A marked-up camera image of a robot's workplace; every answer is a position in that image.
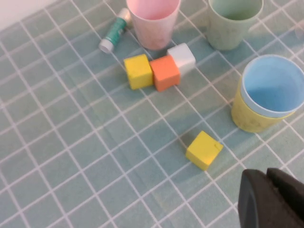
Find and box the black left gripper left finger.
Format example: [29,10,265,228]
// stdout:
[238,169,304,228]

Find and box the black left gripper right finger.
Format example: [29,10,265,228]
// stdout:
[266,167,304,214]

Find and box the light blue plastic cup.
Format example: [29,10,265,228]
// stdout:
[241,54,304,118]

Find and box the green plastic cup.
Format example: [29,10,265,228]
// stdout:
[206,0,264,51]

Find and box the pink plastic cup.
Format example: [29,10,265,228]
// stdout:
[125,0,181,50]

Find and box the yellow foam cube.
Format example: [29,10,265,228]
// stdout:
[185,130,224,171]
[123,54,154,90]

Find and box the yellow plastic cup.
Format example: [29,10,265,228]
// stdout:
[231,78,296,133]

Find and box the orange foam cube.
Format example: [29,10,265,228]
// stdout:
[149,55,181,92]

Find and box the white foam cube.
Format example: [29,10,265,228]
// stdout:
[166,43,197,74]

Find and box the teal grid tablecloth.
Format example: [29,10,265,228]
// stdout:
[0,0,304,228]

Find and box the green white glue stick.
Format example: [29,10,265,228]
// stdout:
[99,7,133,53]

